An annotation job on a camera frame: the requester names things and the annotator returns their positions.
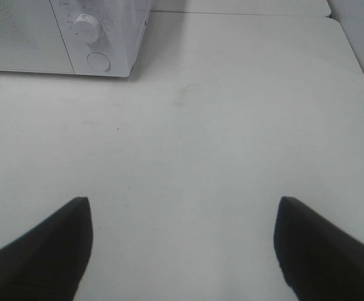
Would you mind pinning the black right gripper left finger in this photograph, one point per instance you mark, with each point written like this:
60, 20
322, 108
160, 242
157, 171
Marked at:
49, 261

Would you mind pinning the white timer knob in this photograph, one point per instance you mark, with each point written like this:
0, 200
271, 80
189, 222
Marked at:
87, 28

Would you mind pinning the round white door button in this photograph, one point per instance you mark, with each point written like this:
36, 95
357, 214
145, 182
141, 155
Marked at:
98, 61

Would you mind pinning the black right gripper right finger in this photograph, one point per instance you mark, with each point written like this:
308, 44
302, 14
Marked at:
318, 260

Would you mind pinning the white microwave door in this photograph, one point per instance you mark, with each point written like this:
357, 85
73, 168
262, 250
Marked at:
30, 39

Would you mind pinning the white microwave oven body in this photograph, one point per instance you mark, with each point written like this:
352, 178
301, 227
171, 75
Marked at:
123, 26

